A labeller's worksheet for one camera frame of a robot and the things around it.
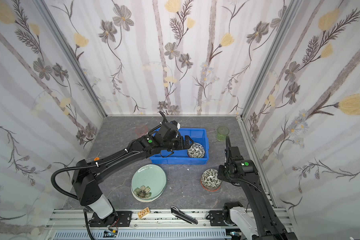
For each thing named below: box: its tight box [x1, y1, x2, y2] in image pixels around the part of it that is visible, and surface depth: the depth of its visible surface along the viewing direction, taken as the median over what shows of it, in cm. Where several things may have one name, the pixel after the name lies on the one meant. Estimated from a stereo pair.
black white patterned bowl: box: [187, 142, 205, 159], surface depth 97 cm
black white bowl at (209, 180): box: [201, 168, 223, 191], surface depth 85 cm
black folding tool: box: [170, 205, 199, 225], surface depth 76 cm
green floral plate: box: [131, 164, 167, 200], surface depth 84 cm
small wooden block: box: [137, 207, 150, 219], surface depth 77 cm
